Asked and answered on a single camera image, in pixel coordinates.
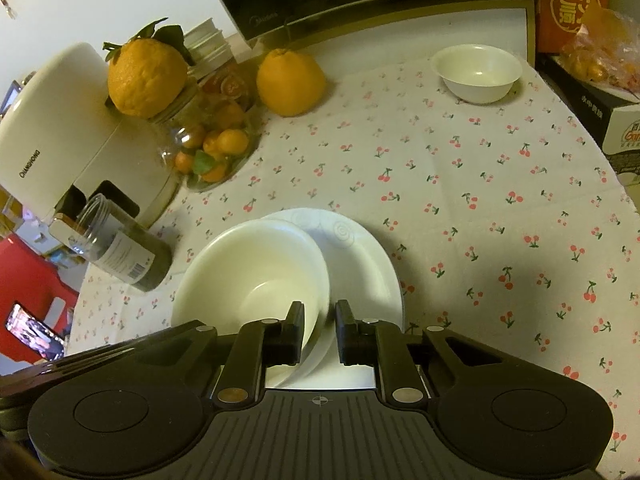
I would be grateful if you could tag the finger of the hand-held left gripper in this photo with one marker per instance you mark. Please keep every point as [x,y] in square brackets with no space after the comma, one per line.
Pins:
[75,366]

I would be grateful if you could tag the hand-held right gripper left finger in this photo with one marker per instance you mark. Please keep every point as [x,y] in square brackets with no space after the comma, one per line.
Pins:
[296,332]

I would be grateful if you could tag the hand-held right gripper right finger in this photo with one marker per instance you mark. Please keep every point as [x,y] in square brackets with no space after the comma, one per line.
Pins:
[345,332]

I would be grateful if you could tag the white plate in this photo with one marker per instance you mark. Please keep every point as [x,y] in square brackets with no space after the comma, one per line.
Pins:
[360,270]

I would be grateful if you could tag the smartphone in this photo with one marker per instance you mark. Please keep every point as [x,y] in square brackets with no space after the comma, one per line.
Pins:
[35,332]

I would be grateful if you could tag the red stool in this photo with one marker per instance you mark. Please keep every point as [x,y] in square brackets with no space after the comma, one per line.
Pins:
[30,270]

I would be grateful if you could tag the clear jar with dark contents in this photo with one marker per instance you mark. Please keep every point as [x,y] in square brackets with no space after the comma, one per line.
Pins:
[125,255]

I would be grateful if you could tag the cherry print tablecloth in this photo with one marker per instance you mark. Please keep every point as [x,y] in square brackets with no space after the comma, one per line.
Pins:
[475,210]

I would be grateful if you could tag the glass jar of kumquats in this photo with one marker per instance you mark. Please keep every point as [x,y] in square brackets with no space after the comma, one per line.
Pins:
[210,150]

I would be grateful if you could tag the white kitchen appliance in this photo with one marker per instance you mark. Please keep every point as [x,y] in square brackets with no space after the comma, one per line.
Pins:
[55,120]

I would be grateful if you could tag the large orange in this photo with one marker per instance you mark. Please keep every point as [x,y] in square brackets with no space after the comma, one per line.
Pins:
[290,82]

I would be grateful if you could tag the orange with leaves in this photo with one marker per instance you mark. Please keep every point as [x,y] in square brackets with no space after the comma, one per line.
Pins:
[145,80]

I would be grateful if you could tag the black and white cardboard box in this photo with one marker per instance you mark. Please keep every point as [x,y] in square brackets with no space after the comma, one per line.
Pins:
[620,130]

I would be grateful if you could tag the plastic bag of oranges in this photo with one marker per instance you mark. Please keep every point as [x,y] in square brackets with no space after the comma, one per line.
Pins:
[600,60]

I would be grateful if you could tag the orange carton box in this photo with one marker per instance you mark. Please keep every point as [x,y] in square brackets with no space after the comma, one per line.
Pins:
[570,5]

